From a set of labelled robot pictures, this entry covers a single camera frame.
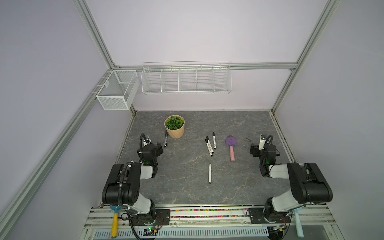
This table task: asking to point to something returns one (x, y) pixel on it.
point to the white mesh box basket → (119, 90)
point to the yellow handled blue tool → (114, 225)
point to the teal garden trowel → (299, 228)
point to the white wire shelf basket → (190, 77)
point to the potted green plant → (175, 125)
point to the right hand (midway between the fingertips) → (261, 144)
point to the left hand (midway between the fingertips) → (151, 145)
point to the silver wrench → (165, 144)
